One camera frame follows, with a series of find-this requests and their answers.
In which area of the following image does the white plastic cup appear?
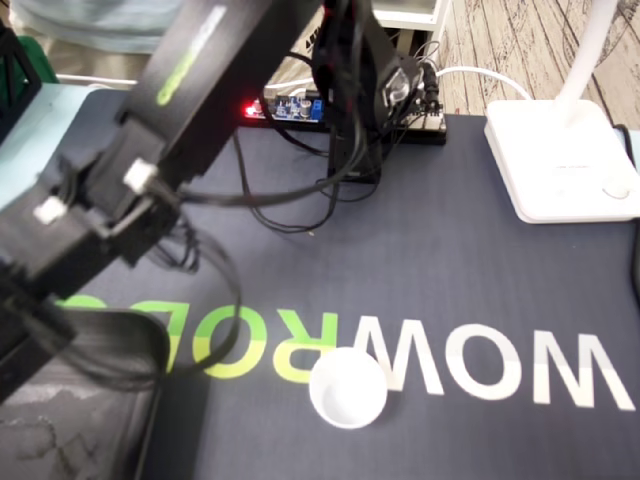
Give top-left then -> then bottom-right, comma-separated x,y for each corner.
308,347 -> 389,431

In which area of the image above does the black red base wire bundle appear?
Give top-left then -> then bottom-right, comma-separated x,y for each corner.
232,0 -> 442,236

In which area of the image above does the blue circuit board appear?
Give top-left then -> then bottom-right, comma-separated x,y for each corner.
263,93 -> 326,124

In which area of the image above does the person in light blue shirt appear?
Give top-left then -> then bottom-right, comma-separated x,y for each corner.
9,0 -> 211,87

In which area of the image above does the white desk lamp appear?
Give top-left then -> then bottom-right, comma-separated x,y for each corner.
483,0 -> 640,225

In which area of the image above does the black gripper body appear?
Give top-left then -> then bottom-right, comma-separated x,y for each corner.
0,295 -> 78,401

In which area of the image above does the dark grey WOWROBO printed mat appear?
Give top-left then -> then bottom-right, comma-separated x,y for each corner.
0,88 -> 640,480

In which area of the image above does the black plastic bin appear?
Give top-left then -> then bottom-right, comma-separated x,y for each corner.
0,308 -> 170,480

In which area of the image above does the green box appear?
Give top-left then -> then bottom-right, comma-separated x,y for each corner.
12,38 -> 58,86

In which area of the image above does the black arm servo cable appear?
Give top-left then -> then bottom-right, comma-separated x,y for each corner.
74,188 -> 245,389

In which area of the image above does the black truss frame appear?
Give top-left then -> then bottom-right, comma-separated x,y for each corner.
0,22 -> 43,146

